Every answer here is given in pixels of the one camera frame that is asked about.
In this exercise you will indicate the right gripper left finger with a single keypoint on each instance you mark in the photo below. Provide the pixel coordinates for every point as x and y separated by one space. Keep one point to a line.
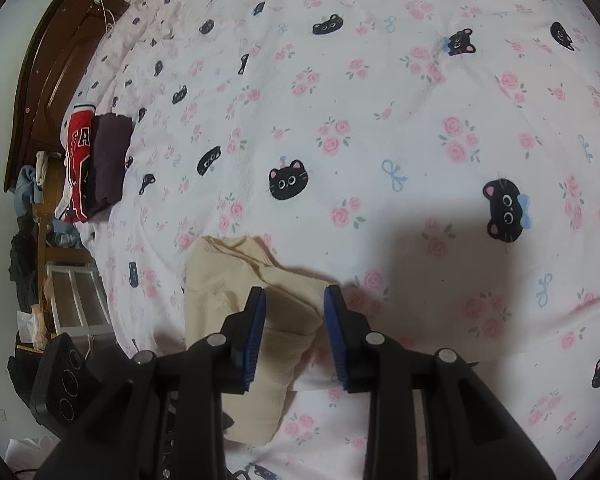
243 332

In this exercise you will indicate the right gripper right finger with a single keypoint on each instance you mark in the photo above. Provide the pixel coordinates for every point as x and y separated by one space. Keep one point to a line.
355 359

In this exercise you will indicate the cream knit sweater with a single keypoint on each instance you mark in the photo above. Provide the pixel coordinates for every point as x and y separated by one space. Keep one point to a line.
272 314

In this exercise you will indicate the dark grey garment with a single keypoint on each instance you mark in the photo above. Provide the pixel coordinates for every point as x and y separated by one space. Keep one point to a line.
103 185

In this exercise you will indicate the red garment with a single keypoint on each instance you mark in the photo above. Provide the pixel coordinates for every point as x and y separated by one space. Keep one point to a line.
72 206

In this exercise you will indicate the pile of clothes on chair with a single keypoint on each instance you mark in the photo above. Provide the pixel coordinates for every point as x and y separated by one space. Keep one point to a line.
40 184

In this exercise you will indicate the pink cat print bedsheet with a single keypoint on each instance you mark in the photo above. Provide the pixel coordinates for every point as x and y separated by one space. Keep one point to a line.
439 159

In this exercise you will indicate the dark wooden headboard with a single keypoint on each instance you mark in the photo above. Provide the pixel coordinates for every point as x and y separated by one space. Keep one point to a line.
57 56

